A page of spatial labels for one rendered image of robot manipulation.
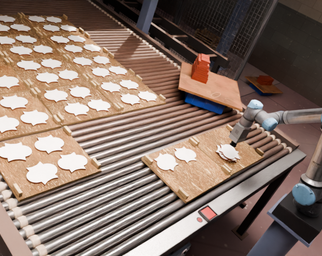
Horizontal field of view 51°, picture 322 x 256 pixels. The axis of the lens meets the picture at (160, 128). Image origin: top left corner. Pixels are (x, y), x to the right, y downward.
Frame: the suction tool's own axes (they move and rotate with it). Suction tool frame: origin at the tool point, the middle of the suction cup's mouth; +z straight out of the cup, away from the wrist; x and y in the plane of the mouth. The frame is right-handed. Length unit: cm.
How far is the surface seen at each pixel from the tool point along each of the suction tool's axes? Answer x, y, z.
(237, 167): 11.1, 1.8, 8.7
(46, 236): 9, 120, 11
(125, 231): 20, 90, 10
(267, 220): 20, -104, 102
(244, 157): 5.6, -12.4, 8.7
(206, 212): 28, 47, 9
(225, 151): -1.1, 3.0, 5.3
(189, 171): 3.1, 36.3, 8.7
